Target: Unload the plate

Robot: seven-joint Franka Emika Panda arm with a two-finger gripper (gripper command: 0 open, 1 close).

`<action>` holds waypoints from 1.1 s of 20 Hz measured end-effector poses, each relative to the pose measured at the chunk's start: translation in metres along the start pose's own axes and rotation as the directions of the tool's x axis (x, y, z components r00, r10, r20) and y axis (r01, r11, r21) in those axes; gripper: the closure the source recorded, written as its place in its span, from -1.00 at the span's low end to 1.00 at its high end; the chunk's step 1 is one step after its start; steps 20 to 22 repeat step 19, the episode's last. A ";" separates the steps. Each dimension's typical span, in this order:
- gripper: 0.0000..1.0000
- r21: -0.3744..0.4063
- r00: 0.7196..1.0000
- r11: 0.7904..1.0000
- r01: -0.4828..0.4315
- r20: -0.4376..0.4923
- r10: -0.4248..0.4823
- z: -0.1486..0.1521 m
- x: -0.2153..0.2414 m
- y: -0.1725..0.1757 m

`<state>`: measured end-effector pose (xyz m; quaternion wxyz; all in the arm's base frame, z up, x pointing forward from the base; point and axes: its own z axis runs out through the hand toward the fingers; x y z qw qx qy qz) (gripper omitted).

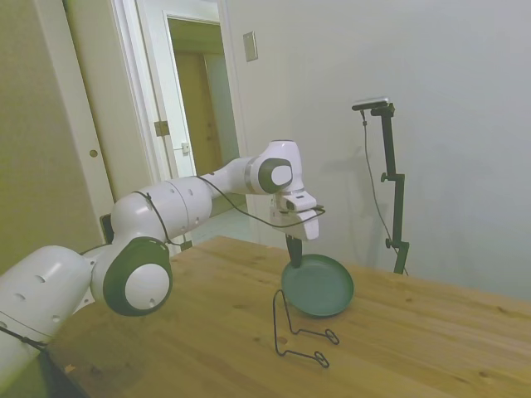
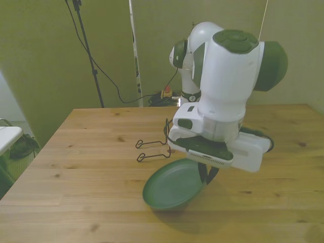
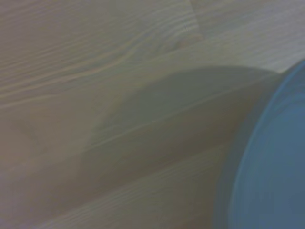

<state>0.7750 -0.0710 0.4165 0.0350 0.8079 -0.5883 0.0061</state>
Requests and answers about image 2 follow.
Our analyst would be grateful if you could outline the black wire plate stand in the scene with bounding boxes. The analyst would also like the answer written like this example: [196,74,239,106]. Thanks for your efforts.
[136,118,175,163]

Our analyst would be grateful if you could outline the black thin tripod pole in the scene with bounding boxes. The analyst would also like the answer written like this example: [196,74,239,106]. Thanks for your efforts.
[72,0,105,109]

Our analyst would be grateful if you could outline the thin pale cord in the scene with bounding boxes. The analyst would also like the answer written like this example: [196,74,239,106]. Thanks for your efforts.
[259,0,269,43]

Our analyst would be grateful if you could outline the dark bag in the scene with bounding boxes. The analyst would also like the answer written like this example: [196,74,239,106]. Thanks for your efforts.
[9,133,41,160]

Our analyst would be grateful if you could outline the long black cable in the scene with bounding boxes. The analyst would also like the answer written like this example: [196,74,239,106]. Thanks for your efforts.
[64,0,189,104]

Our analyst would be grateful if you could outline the dark green plate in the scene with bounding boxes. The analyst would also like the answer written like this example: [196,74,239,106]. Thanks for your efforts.
[142,158,209,211]

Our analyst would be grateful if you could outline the black cable bundle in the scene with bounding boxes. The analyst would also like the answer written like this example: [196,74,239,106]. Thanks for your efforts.
[147,91,183,107]

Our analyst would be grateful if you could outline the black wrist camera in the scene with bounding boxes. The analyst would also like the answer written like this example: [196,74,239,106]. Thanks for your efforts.
[174,136,234,169]

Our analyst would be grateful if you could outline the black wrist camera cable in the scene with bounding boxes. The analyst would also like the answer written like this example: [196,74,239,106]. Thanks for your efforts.
[241,127,275,153]

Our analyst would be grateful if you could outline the yellow emergency stop button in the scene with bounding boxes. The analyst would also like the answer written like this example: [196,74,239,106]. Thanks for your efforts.
[161,86,173,100]

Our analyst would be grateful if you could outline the white vertical edge strip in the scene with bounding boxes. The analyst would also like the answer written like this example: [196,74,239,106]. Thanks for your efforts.
[128,0,144,107]

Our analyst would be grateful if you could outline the white folding table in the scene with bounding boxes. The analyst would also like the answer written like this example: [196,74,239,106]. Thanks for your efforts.
[0,118,23,159]

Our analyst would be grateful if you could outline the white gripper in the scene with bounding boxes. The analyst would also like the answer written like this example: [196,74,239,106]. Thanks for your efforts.
[168,126,270,186]

